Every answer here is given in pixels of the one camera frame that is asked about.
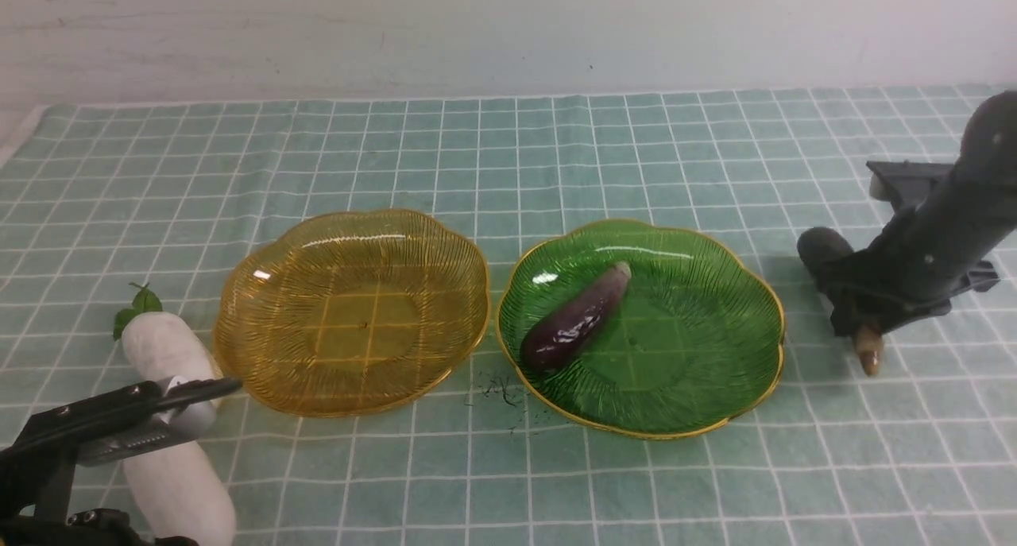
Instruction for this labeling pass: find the green plastic plate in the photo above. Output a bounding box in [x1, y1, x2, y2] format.
[495, 218, 786, 439]

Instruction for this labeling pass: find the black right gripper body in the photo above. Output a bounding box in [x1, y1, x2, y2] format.
[834, 161, 1001, 335]

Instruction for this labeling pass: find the green checkered tablecloth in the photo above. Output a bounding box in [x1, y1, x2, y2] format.
[0, 84, 1017, 546]

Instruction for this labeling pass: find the white radish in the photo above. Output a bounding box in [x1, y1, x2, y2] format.
[112, 282, 224, 381]
[122, 441, 237, 545]

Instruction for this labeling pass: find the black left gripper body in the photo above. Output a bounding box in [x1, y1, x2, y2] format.
[1, 441, 194, 545]

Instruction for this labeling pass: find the purple eggplant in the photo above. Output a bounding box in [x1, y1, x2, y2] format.
[520, 261, 632, 375]
[797, 227, 885, 377]

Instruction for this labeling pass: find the amber plastic plate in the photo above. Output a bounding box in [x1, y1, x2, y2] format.
[211, 209, 491, 418]

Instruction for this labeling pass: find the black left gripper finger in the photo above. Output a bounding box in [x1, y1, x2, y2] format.
[16, 378, 243, 451]

